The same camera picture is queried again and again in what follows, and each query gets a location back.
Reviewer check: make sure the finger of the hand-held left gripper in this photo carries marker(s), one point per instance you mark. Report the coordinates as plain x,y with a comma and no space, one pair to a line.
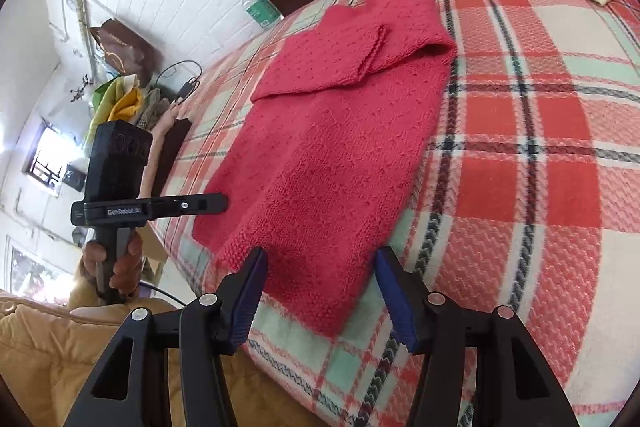
200,204

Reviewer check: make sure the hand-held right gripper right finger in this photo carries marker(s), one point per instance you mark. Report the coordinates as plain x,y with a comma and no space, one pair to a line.
397,297

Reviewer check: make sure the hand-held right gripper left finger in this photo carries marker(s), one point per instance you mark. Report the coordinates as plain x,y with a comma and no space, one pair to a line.
245,302

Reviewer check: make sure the red knit sweater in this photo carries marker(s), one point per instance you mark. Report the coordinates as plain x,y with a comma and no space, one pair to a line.
320,157

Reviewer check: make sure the person's left forearm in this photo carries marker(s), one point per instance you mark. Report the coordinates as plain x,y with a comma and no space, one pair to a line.
85,297

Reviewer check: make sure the person's left hand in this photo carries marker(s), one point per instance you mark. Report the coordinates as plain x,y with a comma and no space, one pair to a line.
127,262

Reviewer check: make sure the barred window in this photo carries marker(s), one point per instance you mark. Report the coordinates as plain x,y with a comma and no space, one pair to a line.
47,152

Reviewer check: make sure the yellow green cloth pile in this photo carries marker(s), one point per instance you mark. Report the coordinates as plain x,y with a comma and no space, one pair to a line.
125,102

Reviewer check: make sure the brown bag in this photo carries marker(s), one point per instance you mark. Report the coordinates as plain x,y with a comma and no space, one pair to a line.
130,52

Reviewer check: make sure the bright window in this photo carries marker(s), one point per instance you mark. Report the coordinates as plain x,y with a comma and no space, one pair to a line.
30,272

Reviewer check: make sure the red plaid blanket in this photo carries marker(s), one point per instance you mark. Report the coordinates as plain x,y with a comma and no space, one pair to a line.
525,182

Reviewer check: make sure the tan padded jacket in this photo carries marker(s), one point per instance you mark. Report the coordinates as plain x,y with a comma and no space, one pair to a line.
45,347

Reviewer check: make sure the plastic water bottle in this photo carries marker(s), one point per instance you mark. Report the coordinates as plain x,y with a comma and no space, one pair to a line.
257,9

